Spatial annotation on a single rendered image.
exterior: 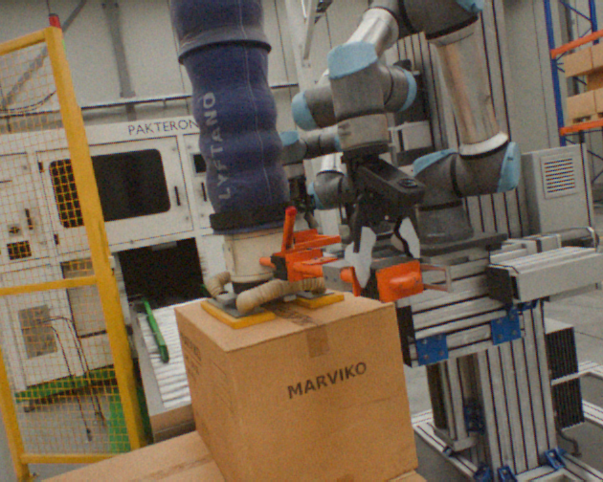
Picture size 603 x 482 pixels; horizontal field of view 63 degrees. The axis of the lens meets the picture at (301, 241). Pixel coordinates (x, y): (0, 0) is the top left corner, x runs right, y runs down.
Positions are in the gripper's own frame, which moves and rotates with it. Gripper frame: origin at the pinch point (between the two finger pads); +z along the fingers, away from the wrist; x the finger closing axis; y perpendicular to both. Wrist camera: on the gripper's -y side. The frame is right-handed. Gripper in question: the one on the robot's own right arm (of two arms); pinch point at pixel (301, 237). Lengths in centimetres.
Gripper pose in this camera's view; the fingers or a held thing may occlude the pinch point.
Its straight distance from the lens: 168.9
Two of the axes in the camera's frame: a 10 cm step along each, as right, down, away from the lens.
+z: 1.7, 9.8, 0.9
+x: 9.0, -1.9, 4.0
